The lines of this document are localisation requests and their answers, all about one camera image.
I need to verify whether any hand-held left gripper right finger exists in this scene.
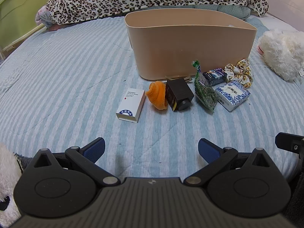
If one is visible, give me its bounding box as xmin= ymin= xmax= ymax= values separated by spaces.
xmin=184 ymin=138 xmax=274 ymax=186

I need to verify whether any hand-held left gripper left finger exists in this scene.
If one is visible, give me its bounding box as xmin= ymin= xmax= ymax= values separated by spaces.
xmin=31 ymin=137 xmax=121 ymax=187

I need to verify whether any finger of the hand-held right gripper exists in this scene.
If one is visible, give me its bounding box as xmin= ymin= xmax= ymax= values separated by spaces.
xmin=275 ymin=132 xmax=304 ymax=162

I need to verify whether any white cardboard box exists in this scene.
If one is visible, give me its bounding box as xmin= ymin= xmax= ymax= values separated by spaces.
xmin=116 ymin=88 xmax=146 ymax=123

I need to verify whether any clear bag of green herbs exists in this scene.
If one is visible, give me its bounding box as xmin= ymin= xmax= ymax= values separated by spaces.
xmin=191 ymin=60 xmax=218 ymax=114

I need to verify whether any blue white tissue pack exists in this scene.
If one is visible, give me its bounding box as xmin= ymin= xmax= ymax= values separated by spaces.
xmin=215 ymin=80 xmax=251 ymax=112

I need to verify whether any black box with round knob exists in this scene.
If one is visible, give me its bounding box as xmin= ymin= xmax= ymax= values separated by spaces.
xmin=165 ymin=78 xmax=195 ymax=112

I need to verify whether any wooden clip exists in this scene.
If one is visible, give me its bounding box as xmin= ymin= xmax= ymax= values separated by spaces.
xmin=165 ymin=75 xmax=193 ymax=83

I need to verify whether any orange plush cloth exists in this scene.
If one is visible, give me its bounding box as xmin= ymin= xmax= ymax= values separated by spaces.
xmin=146 ymin=81 xmax=169 ymax=111

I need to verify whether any dark blue packet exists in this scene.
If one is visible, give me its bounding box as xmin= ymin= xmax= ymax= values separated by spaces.
xmin=203 ymin=68 xmax=229 ymax=86

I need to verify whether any blue striped bed quilt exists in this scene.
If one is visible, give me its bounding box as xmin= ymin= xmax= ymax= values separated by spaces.
xmin=0 ymin=15 xmax=304 ymax=183

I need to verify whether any leopard print scrunchie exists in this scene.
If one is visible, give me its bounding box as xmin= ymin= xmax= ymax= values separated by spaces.
xmin=224 ymin=59 xmax=253 ymax=89

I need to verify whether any white plush toy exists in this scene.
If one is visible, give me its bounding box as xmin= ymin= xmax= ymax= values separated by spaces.
xmin=257 ymin=29 xmax=304 ymax=82

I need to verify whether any panda plush toy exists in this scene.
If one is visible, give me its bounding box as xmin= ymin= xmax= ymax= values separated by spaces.
xmin=0 ymin=142 xmax=32 ymax=226

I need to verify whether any beige plastic storage basket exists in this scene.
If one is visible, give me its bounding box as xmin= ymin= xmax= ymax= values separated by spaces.
xmin=124 ymin=8 xmax=257 ymax=81

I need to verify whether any pink grey cloth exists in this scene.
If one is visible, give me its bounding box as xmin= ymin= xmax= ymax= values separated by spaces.
xmin=35 ymin=5 xmax=62 ymax=32

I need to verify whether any green headboard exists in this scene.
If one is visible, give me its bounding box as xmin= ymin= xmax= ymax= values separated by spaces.
xmin=0 ymin=0 xmax=54 ymax=53

